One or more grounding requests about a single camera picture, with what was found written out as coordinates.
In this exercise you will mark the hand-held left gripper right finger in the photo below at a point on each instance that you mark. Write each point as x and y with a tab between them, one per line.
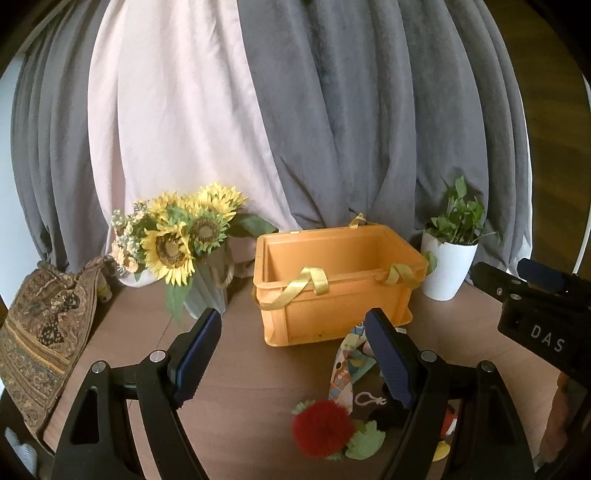
390	360

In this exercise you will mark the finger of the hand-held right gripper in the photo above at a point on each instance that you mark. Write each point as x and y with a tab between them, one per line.
496	281
545	274

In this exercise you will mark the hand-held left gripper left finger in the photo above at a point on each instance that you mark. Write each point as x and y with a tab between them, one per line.
197	357

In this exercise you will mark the cartoon printed cloth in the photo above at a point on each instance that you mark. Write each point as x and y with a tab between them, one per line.
344	369

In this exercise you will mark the orange plastic bin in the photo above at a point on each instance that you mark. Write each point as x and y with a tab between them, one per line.
323	311

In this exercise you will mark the red pompom plush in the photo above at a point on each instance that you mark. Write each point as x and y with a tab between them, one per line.
323	427

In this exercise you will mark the orange white soft toy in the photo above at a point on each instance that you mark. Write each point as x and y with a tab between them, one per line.
449	417

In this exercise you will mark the yellow soft toy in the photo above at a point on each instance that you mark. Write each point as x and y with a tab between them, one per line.
441	451

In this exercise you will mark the person's right hand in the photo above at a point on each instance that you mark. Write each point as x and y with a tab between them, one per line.
556	415

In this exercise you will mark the white ribbed plant pot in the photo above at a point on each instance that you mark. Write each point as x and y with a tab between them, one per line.
447	270

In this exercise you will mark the black plush toy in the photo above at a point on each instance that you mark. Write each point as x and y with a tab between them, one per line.
390	413

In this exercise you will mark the ribbed pale vase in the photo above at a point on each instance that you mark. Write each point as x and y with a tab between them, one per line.
210	290

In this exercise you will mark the green potted plant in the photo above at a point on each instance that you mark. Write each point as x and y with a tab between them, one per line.
457	217

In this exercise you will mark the green plush leaf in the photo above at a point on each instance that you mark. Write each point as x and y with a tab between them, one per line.
365	442

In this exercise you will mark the sunflower bouquet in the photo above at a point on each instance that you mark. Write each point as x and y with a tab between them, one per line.
184	235

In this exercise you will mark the small pink flower bunch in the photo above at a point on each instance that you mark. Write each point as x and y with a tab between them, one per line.
127	244

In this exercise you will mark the brown patterned cloth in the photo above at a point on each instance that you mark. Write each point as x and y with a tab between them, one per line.
44	332

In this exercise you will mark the grey curtain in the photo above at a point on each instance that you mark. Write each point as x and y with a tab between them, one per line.
51	161
378	120

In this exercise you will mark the pink curtain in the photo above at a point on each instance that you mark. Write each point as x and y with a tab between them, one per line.
175	115

